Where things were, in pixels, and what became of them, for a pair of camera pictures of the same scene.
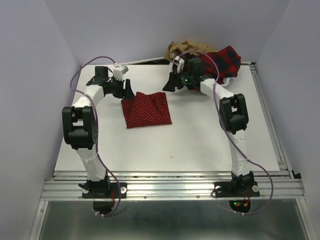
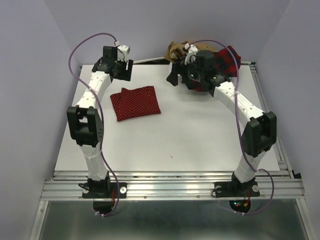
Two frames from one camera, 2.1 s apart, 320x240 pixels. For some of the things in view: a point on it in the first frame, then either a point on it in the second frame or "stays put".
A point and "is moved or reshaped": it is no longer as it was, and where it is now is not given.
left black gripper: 126,93 → 125,74
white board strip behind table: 141,61 stays put
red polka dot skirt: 146,110 is moved or reshaped
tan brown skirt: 175,49 stays put
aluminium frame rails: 274,185 stays put
